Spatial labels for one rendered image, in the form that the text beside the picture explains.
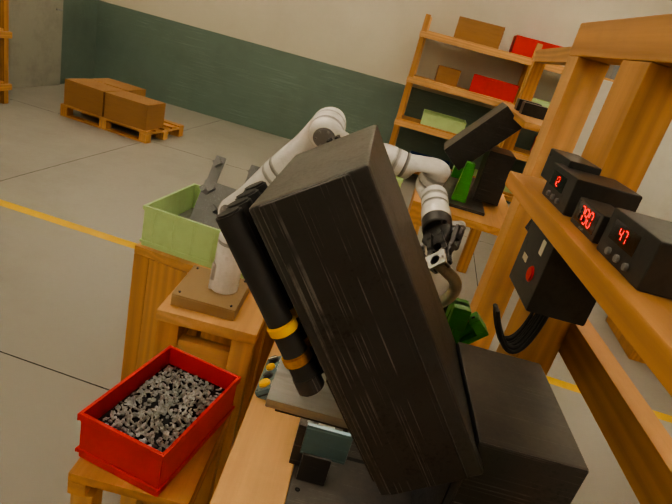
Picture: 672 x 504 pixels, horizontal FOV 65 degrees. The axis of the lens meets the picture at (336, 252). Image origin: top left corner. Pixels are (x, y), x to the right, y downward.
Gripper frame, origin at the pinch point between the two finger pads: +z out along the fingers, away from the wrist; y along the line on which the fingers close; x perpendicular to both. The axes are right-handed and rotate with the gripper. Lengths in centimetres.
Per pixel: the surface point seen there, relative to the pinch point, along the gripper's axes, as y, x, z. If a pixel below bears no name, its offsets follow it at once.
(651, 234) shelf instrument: 42, -17, 30
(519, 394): 10.6, 5.8, 34.1
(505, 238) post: 3, 37, -35
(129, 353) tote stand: -159, 3, -35
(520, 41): -14, 279, -589
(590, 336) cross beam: 19.9, 29.4, 12.0
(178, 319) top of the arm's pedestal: -84, -17, -9
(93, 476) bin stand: -68, -31, 46
